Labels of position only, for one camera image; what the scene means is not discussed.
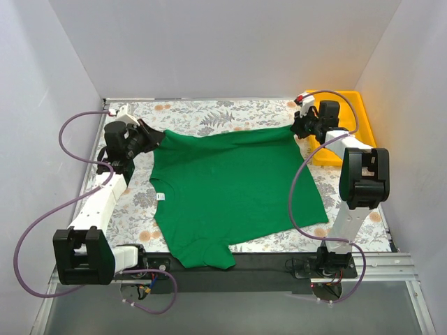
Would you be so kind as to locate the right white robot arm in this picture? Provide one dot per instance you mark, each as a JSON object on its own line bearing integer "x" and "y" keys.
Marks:
{"x": 364, "y": 183}

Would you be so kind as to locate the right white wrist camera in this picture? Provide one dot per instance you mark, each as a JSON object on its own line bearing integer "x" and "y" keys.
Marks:
{"x": 304, "y": 101}

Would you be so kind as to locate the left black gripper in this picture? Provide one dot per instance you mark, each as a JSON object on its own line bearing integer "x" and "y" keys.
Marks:
{"x": 147, "y": 135}

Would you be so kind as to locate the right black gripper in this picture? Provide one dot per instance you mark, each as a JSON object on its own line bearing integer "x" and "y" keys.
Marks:
{"x": 302, "y": 124}

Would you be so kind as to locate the green t shirt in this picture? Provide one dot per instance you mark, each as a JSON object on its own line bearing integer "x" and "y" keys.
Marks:
{"x": 230, "y": 188}

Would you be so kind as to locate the aluminium frame rail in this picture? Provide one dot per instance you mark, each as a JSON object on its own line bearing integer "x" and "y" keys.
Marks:
{"x": 264, "y": 293}

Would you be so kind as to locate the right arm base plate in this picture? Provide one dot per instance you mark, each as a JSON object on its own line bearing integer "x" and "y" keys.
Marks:
{"x": 313, "y": 265}

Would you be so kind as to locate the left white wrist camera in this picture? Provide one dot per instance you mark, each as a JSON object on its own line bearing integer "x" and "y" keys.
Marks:
{"x": 124, "y": 114}

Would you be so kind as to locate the floral table mat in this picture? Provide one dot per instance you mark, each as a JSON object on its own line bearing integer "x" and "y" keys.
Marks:
{"x": 133, "y": 219}

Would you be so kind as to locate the yellow plastic tray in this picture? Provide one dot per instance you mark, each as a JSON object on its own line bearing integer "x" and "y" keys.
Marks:
{"x": 346, "y": 120}

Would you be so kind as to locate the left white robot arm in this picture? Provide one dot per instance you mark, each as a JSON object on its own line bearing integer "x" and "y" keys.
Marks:
{"x": 82, "y": 252}

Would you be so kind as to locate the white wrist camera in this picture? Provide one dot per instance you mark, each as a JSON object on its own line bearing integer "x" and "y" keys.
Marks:
{"x": 304, "y": 101}
{"x": 124, "y": 114}

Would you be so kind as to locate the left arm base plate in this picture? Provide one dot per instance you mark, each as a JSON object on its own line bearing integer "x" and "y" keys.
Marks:
{"x": 162, "y": 264}

